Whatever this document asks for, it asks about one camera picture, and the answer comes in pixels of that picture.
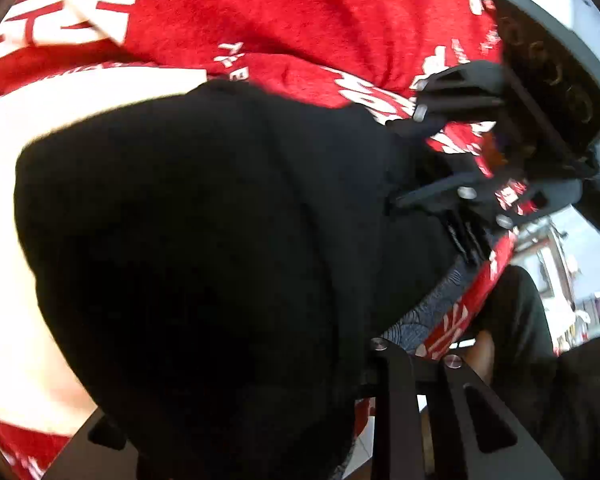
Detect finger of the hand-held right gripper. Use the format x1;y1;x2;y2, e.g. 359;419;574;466
387;59;513;138
390;169;531;267

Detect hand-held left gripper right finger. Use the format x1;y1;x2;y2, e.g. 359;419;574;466
365;337;563;480

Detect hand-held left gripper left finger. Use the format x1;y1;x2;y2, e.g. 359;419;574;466
42;407;146;480

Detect black pants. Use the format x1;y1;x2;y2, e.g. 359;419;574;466
14;79;486;480

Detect blue-grey patterned cloth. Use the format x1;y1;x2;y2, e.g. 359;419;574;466
380;257;478;356

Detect background cabinet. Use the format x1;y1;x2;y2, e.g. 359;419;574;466
512;220;581;311

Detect person's leg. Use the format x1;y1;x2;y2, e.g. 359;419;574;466
480;265;600;480

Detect white cloth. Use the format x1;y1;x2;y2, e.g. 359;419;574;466
0;67;211;436

